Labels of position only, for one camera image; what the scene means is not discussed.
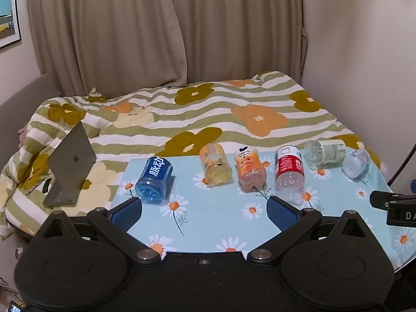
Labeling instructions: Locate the light blue daisy tablecloth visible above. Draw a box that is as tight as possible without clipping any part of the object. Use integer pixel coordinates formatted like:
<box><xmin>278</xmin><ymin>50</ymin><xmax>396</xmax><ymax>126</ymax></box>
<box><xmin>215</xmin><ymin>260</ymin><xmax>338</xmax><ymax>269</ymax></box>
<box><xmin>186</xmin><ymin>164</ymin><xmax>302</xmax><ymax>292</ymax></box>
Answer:
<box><xmin>110</xmin><ymin>148</ymin><xmax>416</xmax><ymax>272</ymax></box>

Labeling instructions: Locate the red label water bottle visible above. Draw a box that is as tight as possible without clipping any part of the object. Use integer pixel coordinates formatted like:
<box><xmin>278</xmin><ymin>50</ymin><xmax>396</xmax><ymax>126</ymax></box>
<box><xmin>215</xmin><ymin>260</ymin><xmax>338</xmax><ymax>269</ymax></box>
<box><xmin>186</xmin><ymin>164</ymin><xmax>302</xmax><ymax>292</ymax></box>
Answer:
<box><xmin>275</xmin><ymin>145</ymin><xmax>305</xmax><ymax>205</ymax></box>

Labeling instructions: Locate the beige curtain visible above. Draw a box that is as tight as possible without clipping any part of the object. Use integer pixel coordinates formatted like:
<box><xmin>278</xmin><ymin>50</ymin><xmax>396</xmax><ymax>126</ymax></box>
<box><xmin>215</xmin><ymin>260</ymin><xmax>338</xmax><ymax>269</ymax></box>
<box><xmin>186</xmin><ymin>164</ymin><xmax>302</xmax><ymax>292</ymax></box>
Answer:
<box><xmin>167</xmin><ymin>0</ymin><xmax>309</xmax><ymax>87</ymax></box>
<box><xmin>25</xmin><ymin>0</ymin><xmax>186</xmax><ymax>97</ymax></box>

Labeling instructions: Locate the yellow drink bottle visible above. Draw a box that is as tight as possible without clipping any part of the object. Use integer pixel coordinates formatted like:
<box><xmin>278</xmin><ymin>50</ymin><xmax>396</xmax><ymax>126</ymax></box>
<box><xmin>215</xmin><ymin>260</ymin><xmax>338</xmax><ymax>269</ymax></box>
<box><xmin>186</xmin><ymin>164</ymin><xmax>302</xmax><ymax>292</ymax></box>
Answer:
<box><xmin>199</xmin><ymin>143</ymin><xmax>234</xmax><ymax>187</ymax></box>

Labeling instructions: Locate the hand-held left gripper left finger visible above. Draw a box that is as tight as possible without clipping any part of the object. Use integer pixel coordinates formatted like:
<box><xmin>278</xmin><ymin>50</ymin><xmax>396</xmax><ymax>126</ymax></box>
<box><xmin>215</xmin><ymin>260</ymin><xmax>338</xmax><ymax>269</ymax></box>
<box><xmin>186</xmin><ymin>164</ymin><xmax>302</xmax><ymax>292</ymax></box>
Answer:
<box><xmin>31</xmin><ymin>198</ymin><xmax>162</xmax><ymax>264</ymax></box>

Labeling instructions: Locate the grey bed headboard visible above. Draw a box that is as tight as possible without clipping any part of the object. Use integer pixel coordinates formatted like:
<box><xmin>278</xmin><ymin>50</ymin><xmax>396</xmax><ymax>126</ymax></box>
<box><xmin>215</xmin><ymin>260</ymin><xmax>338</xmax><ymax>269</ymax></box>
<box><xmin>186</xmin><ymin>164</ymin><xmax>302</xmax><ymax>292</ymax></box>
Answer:
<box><xmin>0</xmin><ymin>73</ymin><xmax>63</xmax><ymax>131</ymax></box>

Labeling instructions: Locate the grey laptop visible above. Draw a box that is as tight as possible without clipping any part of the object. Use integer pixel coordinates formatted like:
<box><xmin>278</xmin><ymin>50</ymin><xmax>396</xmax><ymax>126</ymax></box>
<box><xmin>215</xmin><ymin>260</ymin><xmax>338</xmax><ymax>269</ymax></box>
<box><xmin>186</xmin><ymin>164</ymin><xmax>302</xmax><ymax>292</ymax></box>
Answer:
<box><xmin>43</xmin><ymin>121</ymin><xmax>97</xmax><ymax>206</ymax></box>

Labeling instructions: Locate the orange drink bottle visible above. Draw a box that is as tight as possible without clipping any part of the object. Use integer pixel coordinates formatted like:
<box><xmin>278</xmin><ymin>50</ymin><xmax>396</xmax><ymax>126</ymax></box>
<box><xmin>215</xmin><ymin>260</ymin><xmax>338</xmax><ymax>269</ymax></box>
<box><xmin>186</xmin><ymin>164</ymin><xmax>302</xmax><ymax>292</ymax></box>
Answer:
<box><xmin>235</xmin><ymin>146</ymin><xmax>267</xmax><ymax>192</ymax></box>

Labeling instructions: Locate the blue plastic bottle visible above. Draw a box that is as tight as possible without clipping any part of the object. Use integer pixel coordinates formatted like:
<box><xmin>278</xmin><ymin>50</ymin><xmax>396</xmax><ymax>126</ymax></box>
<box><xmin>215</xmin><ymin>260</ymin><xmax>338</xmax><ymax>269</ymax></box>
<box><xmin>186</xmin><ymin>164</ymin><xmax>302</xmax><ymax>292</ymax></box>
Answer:
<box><xmin>134</xmin><ymin>156</ymin><xmax>173</xmax><ymax>204</ymax></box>

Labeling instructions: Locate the framed wall picture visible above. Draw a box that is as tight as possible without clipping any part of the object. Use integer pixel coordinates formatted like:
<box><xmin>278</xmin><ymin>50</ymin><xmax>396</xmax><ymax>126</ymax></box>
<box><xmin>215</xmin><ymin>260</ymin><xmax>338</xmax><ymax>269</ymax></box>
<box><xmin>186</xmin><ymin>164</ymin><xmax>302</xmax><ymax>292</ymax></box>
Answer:
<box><xmin>0</xmin><ymin>0</ymin><xmax>22</xmax><ymax>50</ymax></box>

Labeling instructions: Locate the striped floral blanket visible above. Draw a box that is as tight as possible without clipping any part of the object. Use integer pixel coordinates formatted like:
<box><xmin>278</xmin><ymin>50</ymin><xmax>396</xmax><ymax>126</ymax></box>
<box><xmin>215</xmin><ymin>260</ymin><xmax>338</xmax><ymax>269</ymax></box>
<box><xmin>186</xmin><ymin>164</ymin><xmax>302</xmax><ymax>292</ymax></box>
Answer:
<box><xmin>0</xmin><ymin>70</ymin><xmax>381</xmax><ymax>242</ymax></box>

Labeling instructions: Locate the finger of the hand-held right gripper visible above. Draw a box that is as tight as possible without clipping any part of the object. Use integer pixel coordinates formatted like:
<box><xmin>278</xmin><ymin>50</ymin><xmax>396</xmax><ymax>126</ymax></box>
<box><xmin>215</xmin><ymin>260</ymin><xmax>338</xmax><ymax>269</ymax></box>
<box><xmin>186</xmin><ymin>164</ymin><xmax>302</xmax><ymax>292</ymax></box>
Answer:
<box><xmin>369</xmin><ymin>190</ymin><xmax>416</xmax><ymax>209</ymax></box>

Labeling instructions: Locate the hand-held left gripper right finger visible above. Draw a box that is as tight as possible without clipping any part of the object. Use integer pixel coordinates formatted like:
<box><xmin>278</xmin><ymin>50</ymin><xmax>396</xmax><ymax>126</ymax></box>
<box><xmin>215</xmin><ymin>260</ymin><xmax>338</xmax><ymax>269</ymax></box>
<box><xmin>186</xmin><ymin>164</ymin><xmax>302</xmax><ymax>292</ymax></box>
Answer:
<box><xmin>248</xmin><ymin>196</ymin><xmax>374</xmax><ymax>264</ymax></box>

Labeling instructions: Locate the black cable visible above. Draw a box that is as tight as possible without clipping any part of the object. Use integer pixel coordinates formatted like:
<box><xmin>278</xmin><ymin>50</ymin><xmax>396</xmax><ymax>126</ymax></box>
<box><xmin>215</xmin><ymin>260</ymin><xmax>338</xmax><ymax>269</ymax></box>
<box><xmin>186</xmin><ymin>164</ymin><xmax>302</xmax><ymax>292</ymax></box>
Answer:
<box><xmin>387</xmin><ymin>142</ymin><xmax>416</xmax><ymax>186</ymax></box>

